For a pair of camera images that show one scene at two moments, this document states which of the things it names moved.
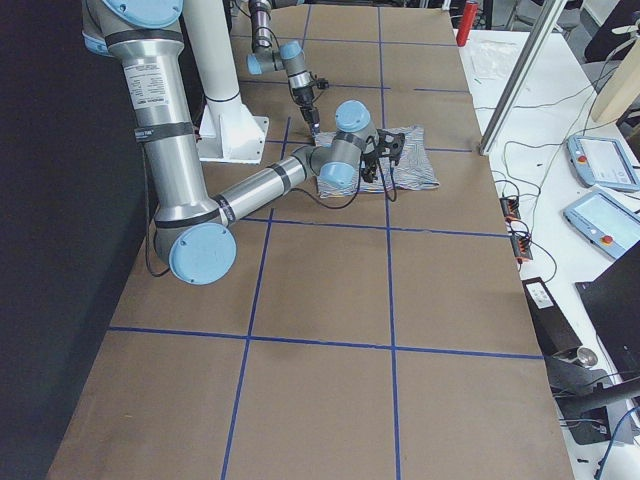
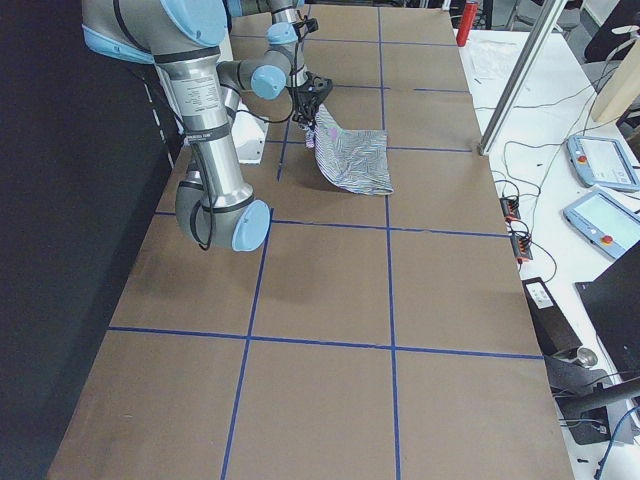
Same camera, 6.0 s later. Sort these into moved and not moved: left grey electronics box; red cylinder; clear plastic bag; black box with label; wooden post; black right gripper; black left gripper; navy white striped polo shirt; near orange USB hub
Moved: black right gripper; black left gripper; navy white striped polo shirt
Not moved: near orange USB hub; black box with label; wooden post; clear plastic bag; left grey electronics box; red cylinder
